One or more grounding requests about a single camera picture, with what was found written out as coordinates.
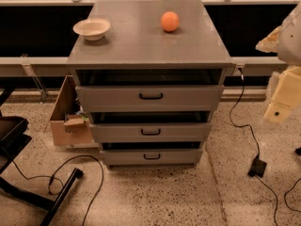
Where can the orange ball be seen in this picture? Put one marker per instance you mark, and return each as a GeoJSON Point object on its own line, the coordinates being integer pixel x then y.
{"type": "Point", "coordinates": [170, 21]}

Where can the cardboard box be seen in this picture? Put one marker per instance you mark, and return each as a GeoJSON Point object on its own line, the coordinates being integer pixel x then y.
{"type": "Point", "coordinates": [68, 127]}

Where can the grey drawer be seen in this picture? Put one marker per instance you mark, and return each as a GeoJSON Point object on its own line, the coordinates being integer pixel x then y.
{"type": "Point", "coordinates": [151, 157]}
{"type": "Point", "coordinates": [153, 132]}
{"type": "Point", "coordinates": [149, 98]}

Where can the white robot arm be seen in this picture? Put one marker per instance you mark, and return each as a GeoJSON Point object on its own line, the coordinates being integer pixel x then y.
{"type": "Point", "coordinates": [285, 41]}

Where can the grey drawer cabinet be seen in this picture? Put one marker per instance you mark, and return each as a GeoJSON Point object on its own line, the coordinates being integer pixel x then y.
{"type": "Point", "coordinates": [137, 51]}

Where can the grey bottom drawer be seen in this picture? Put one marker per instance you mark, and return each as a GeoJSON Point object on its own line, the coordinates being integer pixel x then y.
{"type": "Point", "coordinates": [151, 157]}

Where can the black chair base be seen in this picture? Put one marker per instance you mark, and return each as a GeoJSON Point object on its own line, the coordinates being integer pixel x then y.
{"type": "Point", "coordinates": [41, 167]}

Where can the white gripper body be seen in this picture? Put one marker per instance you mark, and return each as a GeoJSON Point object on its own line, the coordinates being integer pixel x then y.
{"type": "Point", "coordinates": [291, 41]}

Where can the grey top drawer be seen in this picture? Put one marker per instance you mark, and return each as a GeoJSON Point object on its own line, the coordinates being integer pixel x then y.
{"type": "Point", "coordinates": [149, 98]}

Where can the white paper bowl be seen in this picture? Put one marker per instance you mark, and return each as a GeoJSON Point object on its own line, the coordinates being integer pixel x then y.
{"type": "Point", "coordinates": [92, 29]}

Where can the black power adapter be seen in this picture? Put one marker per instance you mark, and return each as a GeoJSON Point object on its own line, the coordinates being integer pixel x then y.
{"type": "Point", "coordinates": [257, 168]}

